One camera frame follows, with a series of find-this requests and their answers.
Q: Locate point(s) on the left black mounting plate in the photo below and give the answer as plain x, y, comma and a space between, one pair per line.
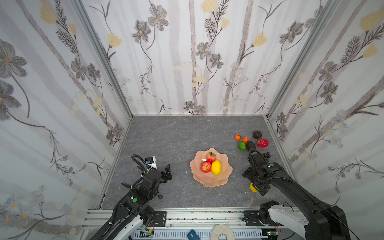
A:
156, 219

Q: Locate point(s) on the green fake lime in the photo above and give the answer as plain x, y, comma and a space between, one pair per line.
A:
242, 146

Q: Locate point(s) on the pink scalloped fruit bowl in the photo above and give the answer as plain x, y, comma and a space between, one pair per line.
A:
209, 179

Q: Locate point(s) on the magenta fake dragon fruit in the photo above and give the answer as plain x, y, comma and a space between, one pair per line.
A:
263, 143

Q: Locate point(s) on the dark fake grape bunch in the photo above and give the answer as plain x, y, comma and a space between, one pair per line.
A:
267, 155

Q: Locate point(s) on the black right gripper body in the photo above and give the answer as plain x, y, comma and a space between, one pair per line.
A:
254, 153

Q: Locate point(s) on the blue tool handle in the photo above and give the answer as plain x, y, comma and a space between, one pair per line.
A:
192, 235

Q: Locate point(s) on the dark fake avocado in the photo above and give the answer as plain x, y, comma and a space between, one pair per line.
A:
250, 146

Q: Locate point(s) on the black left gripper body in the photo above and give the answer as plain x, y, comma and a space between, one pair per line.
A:
165, 174

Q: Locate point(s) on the white tape roll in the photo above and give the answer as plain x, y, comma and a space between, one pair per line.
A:
222, 230

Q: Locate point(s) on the small orange tangerine with stem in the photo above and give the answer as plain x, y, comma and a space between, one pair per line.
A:
237, 137

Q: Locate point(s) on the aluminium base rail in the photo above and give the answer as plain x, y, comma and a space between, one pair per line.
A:
202, 220

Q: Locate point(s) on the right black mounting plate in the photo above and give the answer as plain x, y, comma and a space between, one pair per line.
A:
255, 218

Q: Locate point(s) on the dark brown round fruit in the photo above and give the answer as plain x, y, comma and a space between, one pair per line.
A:
257, 134

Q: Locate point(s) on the black mounting plate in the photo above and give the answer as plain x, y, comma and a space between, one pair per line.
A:
156, 219
255, 218

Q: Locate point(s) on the red yellow fake peach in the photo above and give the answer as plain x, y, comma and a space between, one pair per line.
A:
206, 167

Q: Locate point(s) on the yellow fake lemon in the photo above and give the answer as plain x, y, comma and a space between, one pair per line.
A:
216, 167
253, 189

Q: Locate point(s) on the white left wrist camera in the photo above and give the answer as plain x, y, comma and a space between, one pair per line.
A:
151, 162

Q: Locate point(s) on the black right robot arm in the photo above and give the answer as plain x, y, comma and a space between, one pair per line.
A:
315, 220

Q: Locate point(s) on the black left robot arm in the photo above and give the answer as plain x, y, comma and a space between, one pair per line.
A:
134, 210

